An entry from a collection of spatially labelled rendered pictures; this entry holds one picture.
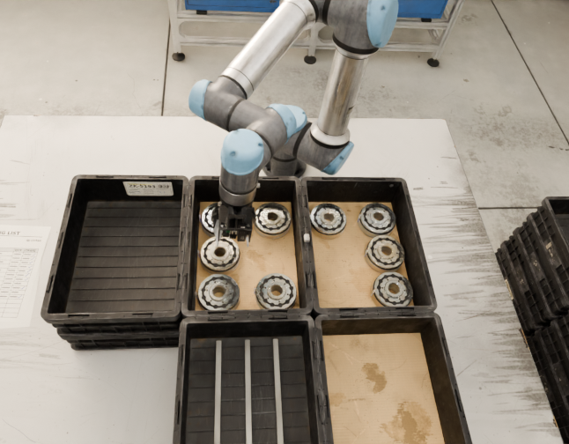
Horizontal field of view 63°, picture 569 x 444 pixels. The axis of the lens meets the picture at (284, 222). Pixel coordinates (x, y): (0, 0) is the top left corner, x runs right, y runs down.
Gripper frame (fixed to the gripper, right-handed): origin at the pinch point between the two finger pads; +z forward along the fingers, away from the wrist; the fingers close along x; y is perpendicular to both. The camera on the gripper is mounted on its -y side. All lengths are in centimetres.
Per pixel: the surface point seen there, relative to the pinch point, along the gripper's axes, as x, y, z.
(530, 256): 121, -23, 48
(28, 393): -47, 30, 28
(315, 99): 55, -152, 92
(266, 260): 9.9, 0.8, 11.4
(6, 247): -63, -11, 29
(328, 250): 26.8, -2.0, 10.3
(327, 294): 25.2, 11.0, 10.4
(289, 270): 15.8, 4.0, 11.0
